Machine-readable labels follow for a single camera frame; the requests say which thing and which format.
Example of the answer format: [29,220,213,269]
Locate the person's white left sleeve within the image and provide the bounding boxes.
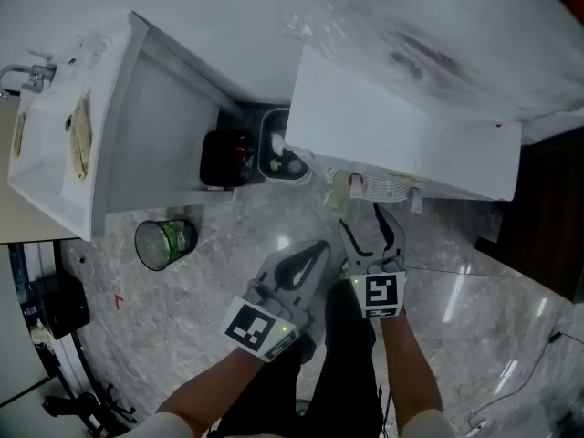
[116,410,212,438]

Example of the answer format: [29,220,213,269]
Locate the metal sink faucet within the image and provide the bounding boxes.
[0,58,58,100]

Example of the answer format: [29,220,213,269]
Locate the large wooden oval board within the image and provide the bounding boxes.
[69,92,94,182]

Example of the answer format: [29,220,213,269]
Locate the grey trash bin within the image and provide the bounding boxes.
[256,107,314,186]

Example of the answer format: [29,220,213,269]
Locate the person's white right sleeve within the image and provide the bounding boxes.
[398,407,458,438]

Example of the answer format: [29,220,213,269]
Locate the person's right leg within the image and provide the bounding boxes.
[314,279,385,438]

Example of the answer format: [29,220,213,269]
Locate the white floor cable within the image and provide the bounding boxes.
[449,330,584,431]

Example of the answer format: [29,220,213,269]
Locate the black box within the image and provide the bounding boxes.
[28,273,91,341]

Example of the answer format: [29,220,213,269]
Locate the person's left forearm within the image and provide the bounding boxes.
[155,345,275,437]

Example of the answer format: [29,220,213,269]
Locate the person's left leg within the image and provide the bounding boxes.
[207,330,317,438]

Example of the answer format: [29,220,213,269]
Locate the person's leg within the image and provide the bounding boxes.
[314,279,385,438]
[207,330,317,438]

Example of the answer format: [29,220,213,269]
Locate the clear plastic sheet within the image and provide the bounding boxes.
[281,0,584,123]

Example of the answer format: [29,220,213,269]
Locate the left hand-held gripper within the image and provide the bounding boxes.
[220,239,332,363]

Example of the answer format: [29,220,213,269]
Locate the beige side table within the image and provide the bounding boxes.
[0,98,79,245]

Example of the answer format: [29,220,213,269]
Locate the clear plastic cup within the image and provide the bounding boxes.
[324,168,354,212]

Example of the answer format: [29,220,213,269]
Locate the white sink cabinet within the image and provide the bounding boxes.
[7,10,244,242]

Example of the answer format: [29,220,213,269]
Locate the black trash bin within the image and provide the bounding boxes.
[199,129,257,189]

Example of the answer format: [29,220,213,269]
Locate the small wooden oval board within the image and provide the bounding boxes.
[10,110,27,160]

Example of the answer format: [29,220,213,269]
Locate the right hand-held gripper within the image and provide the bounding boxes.
[337,203,408,320]

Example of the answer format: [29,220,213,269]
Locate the person's right forearm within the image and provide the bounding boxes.
[378,308,444,433]

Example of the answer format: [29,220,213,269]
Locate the person's white sleeve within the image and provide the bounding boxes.
[398,407,458,438]
[116,410,212,438]

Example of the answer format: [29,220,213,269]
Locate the dark wooden cabinet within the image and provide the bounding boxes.
[474,127,584,304]

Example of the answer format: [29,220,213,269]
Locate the black tripod stand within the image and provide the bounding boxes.
[42,382,139,433]

